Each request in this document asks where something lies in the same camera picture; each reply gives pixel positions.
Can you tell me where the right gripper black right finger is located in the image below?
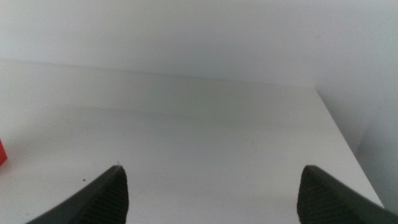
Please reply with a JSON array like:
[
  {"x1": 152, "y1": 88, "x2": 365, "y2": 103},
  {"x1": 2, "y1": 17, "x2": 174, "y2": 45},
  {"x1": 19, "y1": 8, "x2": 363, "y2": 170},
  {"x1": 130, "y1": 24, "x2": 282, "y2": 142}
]
[{"x1": 296, "y1": 164, "x2": 398, "y2": 224}]

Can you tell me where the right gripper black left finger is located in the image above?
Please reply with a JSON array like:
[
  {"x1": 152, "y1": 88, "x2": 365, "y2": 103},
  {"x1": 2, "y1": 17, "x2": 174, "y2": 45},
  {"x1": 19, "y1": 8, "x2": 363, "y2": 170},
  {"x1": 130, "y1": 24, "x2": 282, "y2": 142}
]
[{"x1": 24, "y1": 164, "x2": 130, "y2": 224}]

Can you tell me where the red cube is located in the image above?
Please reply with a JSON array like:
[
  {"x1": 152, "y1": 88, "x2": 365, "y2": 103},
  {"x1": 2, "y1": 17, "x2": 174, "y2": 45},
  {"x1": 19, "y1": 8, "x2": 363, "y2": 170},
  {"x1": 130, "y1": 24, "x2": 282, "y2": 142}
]
[{"x1": 0, "y1": 139, "x2": 9, "y2": 167}]

